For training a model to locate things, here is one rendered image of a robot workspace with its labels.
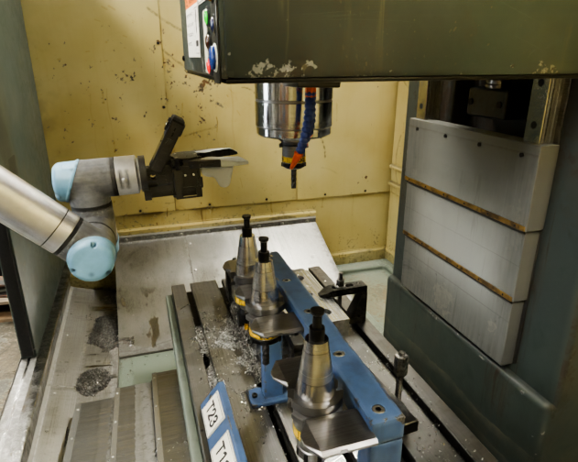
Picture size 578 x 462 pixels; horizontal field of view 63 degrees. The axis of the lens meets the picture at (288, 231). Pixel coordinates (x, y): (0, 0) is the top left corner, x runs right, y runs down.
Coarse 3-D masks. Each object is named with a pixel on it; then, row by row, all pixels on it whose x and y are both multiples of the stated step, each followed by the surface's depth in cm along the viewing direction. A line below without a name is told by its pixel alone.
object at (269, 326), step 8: (256, 320) 69; (264, 320) 69; (272, 320) 69; (280, 320) 69; (288, 320) 69; (296, 320) 69; (256, 328) 67; (264, 328) 67; (272, 328) 67; (280, 328) 67; (288, 328) 67; (296, 328) 67; (264, 336) 66; (272, 336) 66
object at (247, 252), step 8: (240, 240) 80; (248, 240) 80; (240, 248) 80; (248, 248) 80; (256, 248) 81; (240, 256) 80; (248, 256) 80; (256, 256) 81; (240, 264) 81; (248, 264) 80; (240, 272) 81; (248, 272) 81
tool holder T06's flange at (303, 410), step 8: (336, 384) 55; (288, 392) 54; (336, 392) 53; (288, 400) 55; (296, 400) 52; (336, 400) 52; (296, 408) 52; (304, 408) 51; (312, 408) 51; (320, 408) 51; (328, 408) 51; (336, 408) 52; (296, 416) 52; (304, 416) 52; (312, 416) 51
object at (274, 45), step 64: (256, 0) 59; (320, 0) 61; (384, 0) 64; (448, 0) 67; (512, 0) 70; (576, 0) 73; (192, 64) 87; (256, 64) 61; (320, 64) 64; (384, 64) 67; (448, 64) 70; (512, 64) 73; (576, 64) 77
